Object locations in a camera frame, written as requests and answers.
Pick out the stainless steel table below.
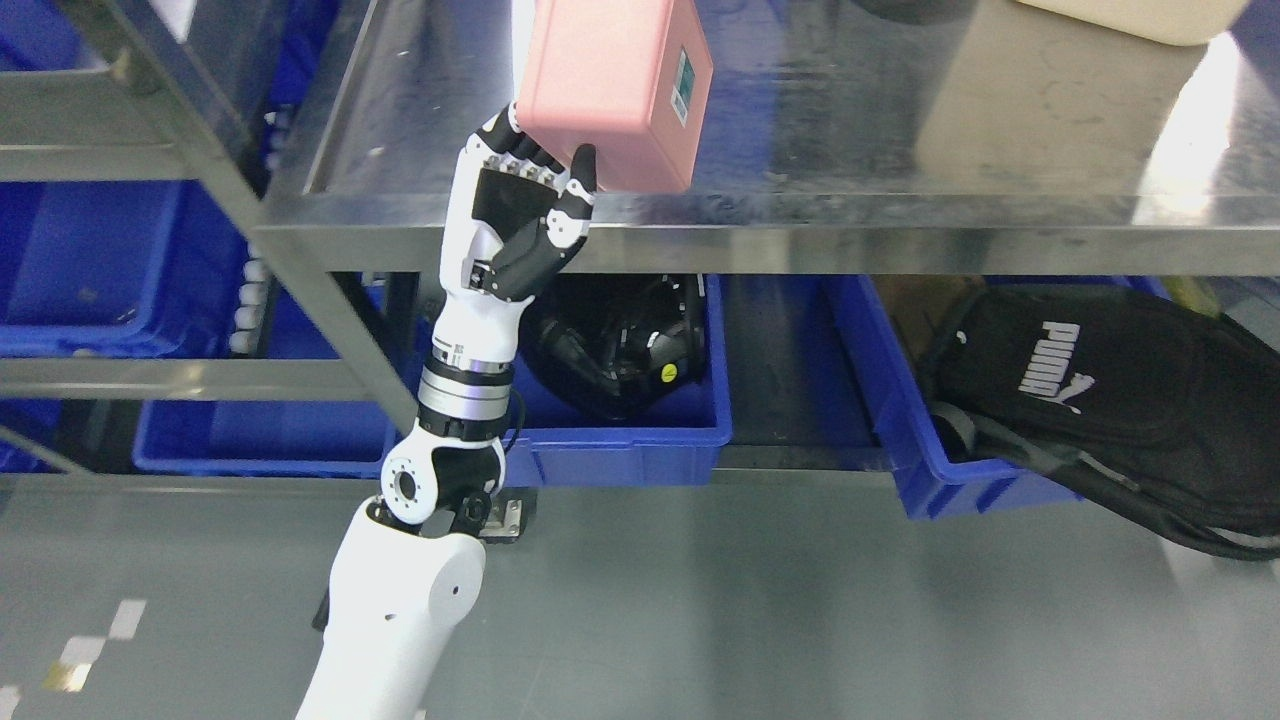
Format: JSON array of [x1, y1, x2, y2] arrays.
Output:
[[256, 1, 1279, 486]]

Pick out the steel shelf rack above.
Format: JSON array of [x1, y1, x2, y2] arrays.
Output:
[[0, 0, 401, 480]]

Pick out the white bottles row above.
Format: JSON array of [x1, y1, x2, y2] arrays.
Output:
[[227, 104, 297, 357]]

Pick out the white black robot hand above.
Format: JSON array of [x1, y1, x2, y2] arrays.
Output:
[[431, 102, 599, 373]]

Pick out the black helmet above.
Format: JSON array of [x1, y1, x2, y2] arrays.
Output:
[[518, 274, 710, 421]]

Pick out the blue bin upper left shelf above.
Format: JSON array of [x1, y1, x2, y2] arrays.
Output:
[[1, 181, 247, 359]]

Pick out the beige plastic container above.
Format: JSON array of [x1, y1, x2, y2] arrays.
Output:
[[1024, 1, 1249, 47]]

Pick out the blue bin with helmet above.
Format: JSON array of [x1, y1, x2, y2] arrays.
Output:
[[500, 274, 733, 489]]

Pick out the blue bin shelf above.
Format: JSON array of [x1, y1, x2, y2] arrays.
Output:
[[1, 181, 247, 359], [132, 284, 401, 479]]

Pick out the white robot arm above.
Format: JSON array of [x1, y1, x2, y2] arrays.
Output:
[[296, 102, 596, 719]]

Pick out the pink plastic storage box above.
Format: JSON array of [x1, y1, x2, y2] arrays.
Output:
[[515, 1, 716, 193]]

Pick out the blue bin lower left shelf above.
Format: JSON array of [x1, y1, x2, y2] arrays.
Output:
[[132, 284, 401, 479]]

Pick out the black Puma backpack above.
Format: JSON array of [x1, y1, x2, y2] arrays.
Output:
[[918, 283, 1279, 562]]

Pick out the blue bin with backpack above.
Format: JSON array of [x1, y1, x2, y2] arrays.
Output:
[[820, 275, 1170, 520]]

